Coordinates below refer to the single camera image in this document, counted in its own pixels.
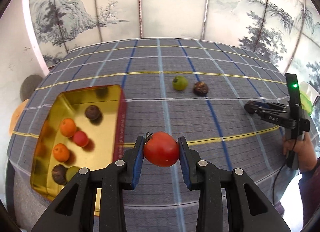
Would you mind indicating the grey plaid tablecloth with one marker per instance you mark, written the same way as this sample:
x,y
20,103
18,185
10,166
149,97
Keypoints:
x,y
225,159

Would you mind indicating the green white plastic object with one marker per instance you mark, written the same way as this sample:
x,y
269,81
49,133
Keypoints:
x,y
306,99

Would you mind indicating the orange round cushion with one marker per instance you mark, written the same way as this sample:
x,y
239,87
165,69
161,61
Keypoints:
x,y
18,117

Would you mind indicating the person's right hand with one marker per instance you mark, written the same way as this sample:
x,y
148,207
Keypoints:
x,y
307,154

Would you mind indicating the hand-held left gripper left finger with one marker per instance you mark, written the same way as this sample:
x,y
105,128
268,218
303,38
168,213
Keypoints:
x,y
136,167

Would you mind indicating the person's right forearm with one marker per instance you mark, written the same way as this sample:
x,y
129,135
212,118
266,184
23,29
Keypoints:
x,y
311,192

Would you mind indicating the brown mangosteen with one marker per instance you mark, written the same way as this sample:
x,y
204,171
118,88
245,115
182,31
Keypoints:
x,y
58,174
200,88
93,112

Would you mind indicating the ink painted folding screen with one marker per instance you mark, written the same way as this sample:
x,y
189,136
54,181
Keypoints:
x,y
175,5

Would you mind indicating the green tomato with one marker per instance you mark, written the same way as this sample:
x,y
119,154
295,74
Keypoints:
x,y
72,172
180,83

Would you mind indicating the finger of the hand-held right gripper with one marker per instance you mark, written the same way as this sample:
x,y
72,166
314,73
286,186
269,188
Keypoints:
x,y
272,117
275,106

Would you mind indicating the gold tray with red rim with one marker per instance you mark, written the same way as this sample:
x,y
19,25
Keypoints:
x,y
105,132

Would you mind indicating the red tomato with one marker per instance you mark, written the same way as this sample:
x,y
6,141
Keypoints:
x,y
80,139
161,149

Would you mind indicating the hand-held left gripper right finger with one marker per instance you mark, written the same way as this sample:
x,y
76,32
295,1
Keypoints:
x,y
185,167

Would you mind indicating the grey round cushion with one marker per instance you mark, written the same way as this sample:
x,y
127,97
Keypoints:
x,y
31,87

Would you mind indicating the orange mandarin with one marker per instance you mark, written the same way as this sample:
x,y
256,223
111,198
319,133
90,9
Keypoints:
x,y
61,152
68,127

